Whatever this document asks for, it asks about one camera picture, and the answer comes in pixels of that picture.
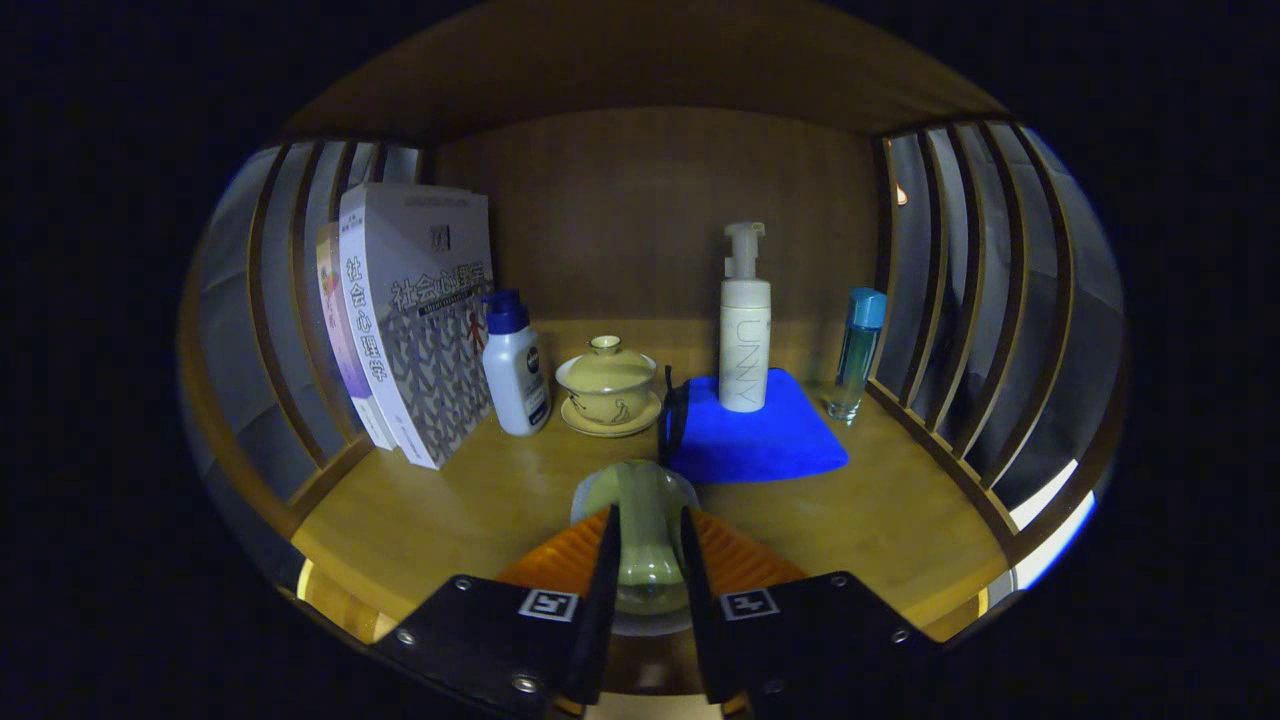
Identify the white bottle blue cap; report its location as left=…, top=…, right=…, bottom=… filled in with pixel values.
left=481, top=290, right=552, bottom=437

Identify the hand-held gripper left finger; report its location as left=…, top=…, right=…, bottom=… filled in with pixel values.
left=370, top=505, right=621, bottom=720

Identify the yellow lidded teacup with saucer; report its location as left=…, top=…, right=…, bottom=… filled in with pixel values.
left=555, top=335, right=664, bottom=439

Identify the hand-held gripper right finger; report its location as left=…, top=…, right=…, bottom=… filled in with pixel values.
left=680, top=505, right=946, bottom=720

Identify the purple book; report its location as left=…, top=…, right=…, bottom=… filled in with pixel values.
left=315, top=222, right=396, bottom=451

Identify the white grey patterned book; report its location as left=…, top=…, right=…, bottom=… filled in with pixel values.
left=338, top=183, right=496, bottom=471

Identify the wooden countertop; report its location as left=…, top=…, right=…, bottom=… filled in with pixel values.
left=290, top=318, right=1011, bottom=641

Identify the wooden cabinet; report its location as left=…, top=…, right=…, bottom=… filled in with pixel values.
left=178, top=0, right=1131, bottom=701

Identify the blue folded cloth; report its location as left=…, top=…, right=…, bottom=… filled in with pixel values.
left=660, top=367, right=850, bottom=486

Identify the clear blue bottle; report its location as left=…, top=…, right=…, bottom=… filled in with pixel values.
left=824, top=287, right=888, bottom=426

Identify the white pump bottle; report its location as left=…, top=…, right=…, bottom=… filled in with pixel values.
left=719, top=222, right=772, bottom=413

